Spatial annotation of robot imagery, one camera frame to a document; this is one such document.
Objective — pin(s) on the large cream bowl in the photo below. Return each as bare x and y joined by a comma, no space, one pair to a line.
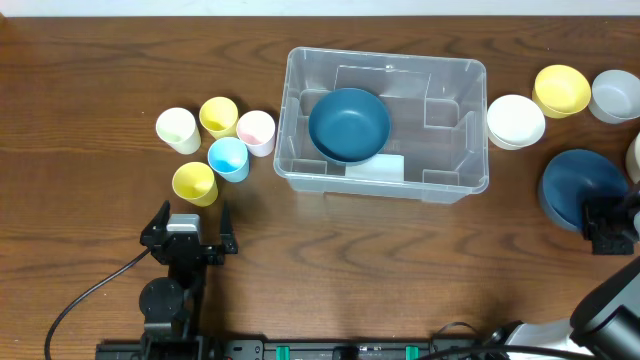
632,160

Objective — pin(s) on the clear plastic storage bin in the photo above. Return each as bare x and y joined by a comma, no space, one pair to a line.
392,125

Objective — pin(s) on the cream cup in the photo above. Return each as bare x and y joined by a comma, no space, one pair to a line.
177,127

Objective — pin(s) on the pink cup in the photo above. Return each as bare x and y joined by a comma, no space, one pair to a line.
257,130

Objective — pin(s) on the small white bowl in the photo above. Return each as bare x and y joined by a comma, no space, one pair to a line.
515,122

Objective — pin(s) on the small yellow bowl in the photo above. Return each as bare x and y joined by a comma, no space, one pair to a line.
561,91

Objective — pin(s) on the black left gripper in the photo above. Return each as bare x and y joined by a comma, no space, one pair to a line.
187,245

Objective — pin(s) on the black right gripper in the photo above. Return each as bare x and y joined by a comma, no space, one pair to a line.
605,226

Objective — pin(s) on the yellow cup front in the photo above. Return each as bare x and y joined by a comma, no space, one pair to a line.
195,182

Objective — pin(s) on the light blue cup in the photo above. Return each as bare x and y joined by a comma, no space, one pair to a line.
229,157

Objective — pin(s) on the yellow cup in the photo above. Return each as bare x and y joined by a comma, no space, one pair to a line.
195,182
219,116

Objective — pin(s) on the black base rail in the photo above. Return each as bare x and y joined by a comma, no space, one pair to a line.
256,349

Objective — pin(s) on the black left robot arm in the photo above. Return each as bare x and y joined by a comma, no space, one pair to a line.
171,304

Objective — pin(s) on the large blue bowl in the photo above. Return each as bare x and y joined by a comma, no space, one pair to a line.
349,126
572,177

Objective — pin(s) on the small grey bowl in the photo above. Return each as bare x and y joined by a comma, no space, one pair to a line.
615,97

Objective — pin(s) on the yellow cup rear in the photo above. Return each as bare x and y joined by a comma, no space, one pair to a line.
219,116

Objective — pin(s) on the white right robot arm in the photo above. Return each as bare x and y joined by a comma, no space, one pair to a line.
605,324

